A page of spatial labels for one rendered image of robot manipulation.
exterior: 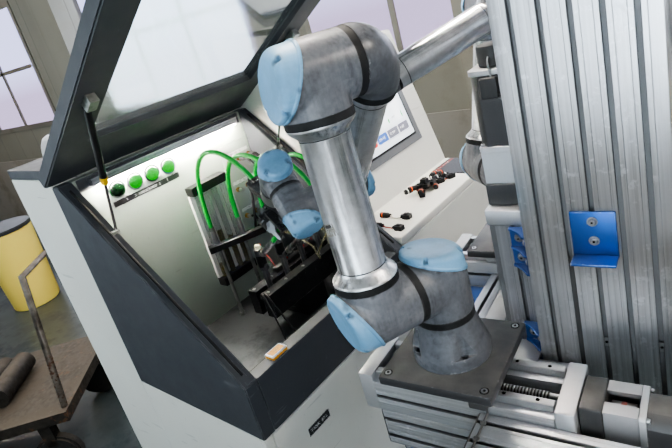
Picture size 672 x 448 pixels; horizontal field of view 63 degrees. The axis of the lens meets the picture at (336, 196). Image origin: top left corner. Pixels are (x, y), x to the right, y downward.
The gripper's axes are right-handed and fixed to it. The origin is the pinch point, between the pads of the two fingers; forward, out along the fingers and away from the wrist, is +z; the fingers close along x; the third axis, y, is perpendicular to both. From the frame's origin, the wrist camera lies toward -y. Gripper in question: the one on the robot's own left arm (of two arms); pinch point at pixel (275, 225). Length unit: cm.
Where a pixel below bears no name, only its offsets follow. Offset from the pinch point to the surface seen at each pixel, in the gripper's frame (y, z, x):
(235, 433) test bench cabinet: 31, 20, -40
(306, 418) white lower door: 41, 19, -24
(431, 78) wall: -63, 126, 169
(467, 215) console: 26, 47, 69
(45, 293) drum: -203, 323, -100
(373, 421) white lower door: 53, 42, -8
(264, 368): 26.6, 3.0, -25.5
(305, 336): 26.5, 8.0, -12.3
